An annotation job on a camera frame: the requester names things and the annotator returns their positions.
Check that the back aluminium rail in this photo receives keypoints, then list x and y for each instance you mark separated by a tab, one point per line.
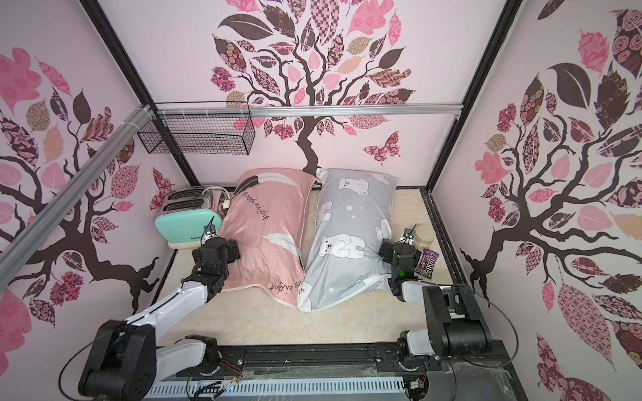
310	111

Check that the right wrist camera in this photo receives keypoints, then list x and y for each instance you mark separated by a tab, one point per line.
408	236

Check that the aluminium rail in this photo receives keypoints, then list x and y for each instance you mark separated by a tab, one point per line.
310	111
16	255

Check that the white vented cable duct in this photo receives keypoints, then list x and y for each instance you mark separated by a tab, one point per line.
278	389

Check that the black wire basket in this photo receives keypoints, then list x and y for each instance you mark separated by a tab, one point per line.
200	128

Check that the left aluminium rail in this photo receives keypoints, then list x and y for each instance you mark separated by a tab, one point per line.
16	255

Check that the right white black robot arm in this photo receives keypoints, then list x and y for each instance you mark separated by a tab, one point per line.
455	325

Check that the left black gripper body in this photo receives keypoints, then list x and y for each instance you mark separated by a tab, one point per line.
233	254

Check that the mint green toaster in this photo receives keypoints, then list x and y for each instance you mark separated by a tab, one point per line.
183	214

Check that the grey polar bear pillow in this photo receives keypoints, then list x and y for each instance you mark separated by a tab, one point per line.
353	220

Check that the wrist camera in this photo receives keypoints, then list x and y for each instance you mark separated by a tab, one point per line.
408	236
210	231

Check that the round beige lidded jar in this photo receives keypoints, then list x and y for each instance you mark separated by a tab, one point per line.
424	236

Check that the pink good night pillow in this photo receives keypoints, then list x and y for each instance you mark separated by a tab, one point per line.
267	219

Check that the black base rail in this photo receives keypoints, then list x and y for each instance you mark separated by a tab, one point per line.
451	379

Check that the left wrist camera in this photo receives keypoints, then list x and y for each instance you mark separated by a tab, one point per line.
210	231

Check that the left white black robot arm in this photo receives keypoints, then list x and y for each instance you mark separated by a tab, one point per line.
125	359

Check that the purple candy packet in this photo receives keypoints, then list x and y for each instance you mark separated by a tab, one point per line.
426	263

